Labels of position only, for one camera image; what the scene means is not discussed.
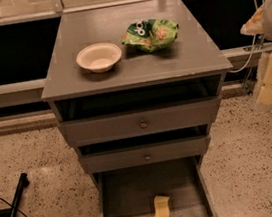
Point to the yellow sponge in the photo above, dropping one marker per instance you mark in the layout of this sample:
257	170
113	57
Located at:
161	206

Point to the grey top drawer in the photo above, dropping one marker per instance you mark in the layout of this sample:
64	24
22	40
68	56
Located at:
139	123

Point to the grey wooden drawer cabinet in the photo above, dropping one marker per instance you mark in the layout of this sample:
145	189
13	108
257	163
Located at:
192	69

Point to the green chip bag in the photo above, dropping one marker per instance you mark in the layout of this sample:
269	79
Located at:
151	35

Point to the grey middle drawer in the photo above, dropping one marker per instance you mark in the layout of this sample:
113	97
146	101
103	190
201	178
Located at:
136	156

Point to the grey open bottom drawer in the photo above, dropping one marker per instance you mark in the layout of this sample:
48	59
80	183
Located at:
131	192

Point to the white paper bowl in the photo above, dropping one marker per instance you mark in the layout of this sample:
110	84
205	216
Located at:
99	58

